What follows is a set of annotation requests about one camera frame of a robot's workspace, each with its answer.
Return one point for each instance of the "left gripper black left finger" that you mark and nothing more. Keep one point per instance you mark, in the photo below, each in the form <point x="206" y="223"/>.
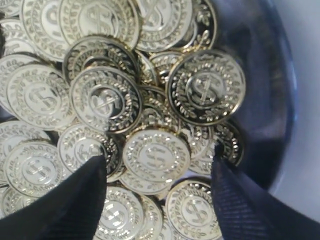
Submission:
<point x="71" y="211"/>

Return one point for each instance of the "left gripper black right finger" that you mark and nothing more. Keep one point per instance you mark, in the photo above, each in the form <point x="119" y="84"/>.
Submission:
<point x="245" y="211"/>

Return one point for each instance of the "gold dollar coin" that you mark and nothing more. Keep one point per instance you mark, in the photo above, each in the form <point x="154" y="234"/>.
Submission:
<point x="117" y="18"/>
<point x="106" y="100"/>
<point x="205" y="87"/>
<point x="189" y="208"/>
<point x="157" y="155"/>
<point x="38" y="94"/>

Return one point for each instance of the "round silver metal plate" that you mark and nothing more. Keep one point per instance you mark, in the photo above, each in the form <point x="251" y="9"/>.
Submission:
<point x="277" y="42"/>

